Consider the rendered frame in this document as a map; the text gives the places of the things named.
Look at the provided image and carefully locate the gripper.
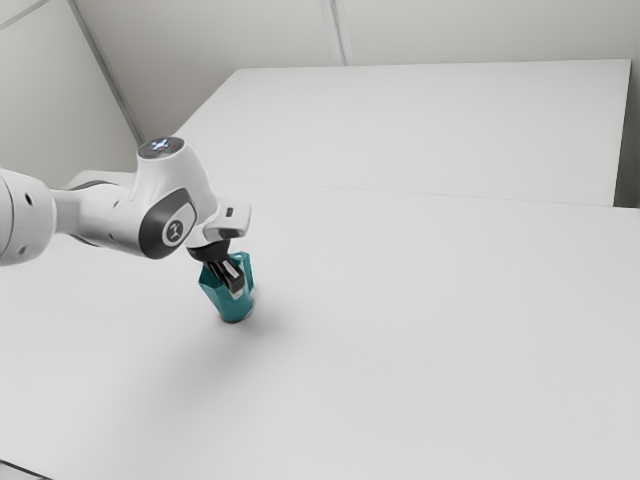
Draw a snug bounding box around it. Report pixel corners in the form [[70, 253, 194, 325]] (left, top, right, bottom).
[[188, 238, 246, 301]]

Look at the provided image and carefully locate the teal faceted mug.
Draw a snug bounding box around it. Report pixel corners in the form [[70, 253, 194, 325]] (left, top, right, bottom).
[[197, 252, 258, 324]]

